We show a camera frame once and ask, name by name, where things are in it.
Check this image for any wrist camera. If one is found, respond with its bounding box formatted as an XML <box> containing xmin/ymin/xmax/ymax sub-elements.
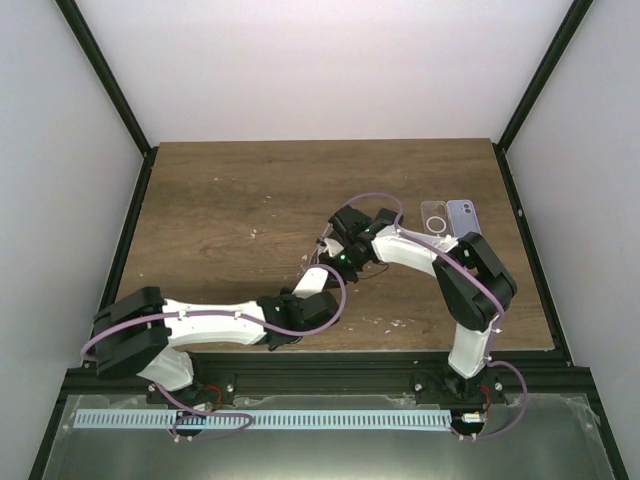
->
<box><xmin>292</xmin><ymin>264</ymin><xmax>340</xmax><ymax>299</ymax></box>
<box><xmin>317</xmin><ymin>236</ymin><xmax>344</xmax><ymax>258</ymax></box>

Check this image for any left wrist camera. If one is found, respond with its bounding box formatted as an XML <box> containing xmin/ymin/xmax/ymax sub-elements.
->
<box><xmin>292</xmin><ymin>264</ymin><xmax>340</xmax><ymax>299</ymax></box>

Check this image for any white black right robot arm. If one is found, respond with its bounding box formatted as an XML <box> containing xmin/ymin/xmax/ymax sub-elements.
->
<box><xmin>316</xmin><ymin>204</ymin><xmax>517</xmax><ymax>403</ymax></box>

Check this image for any clear phone case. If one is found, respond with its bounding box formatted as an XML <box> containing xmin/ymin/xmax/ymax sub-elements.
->
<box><xmin>420</xmin><ymin>200</ymin><xmax>452</xmax><ymax>237</ymax></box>

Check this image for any lilac phone case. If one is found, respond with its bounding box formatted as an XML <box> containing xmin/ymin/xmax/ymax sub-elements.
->
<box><xmin>446</xmin><ymin>199</ymin><xmax>481</xmax><ymax>238</ymax></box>

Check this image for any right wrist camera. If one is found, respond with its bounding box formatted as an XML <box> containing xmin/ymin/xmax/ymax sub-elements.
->
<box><xmin>317</xmin><ymin>236</ymin><xmax>344</xmax><ymax>258</ymax></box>

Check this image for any light blue slotted cable duct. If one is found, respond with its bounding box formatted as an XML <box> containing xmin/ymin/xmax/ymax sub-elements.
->
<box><xmin>72</xmin><ymin>409</ymin><xmax>452</xmax><ymax>432</ymax></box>

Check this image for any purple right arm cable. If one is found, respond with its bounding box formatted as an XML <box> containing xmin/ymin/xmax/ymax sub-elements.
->
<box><xmin>319</xmin><ymin>193</ymin><xmax>529</xmax><ymax>441</ymax></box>

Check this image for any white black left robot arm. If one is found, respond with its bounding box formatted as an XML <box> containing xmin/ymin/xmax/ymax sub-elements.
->
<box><xmin>81</xmin><ymin>286</ymin><xmax>345</xmax><ymax>404</ymax></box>

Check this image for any black right frame post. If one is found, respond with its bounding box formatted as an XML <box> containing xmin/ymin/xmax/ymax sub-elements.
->
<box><xmin>497</xmin><ymin>0</ymin><xmax>599</xmax><ymax>149</ymax></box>

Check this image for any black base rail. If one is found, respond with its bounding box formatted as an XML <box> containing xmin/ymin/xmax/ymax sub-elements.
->
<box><xmin>493</xmin><ymin>144</ymin><xmax>628</xmax><ymax>479</ymax></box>
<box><xmin>28</xmin><ymin>146</ymin><xmax>159</xmax><ymax>480</ymax></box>

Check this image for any black frame post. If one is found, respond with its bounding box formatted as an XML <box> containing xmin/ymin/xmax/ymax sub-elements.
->
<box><xmin>53</xmin><ymin>0</ymin><xmax>153</xmax><ymax>156</ymax></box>
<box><xmin>497</xmin><ymin>0</ymin><xmax>599</xmax><ymax>149</ymax></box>

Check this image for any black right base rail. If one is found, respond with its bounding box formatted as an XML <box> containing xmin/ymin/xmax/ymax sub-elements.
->
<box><xmin>493</xmin><ymin>144</ymin><xmax>628</xmax><ymax>479</ymax></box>

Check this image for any black left frame post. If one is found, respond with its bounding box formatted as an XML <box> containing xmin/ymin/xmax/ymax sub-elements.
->
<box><xmin>53</xmin><ymin>0</ymin><xmax>153</xmax><ymax>156</ymax></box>

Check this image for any black front mounting rail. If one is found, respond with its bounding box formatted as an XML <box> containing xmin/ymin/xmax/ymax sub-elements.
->
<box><xmin>64</xmin><ymin>349</ymin><xmax>591</xmax><ymax>406</ymax></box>

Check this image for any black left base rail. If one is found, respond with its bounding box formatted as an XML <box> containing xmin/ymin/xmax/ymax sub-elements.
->
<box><xmin>28</xmin><ymin>146</ymin><xmax>159</xmax><ymax>480</ymax></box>

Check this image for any grey metal front plate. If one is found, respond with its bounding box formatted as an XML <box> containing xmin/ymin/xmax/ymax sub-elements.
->
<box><xmin>44</xmin><ymin>394</ymin><xmax>613</xmax><ymax>479</ymax></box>

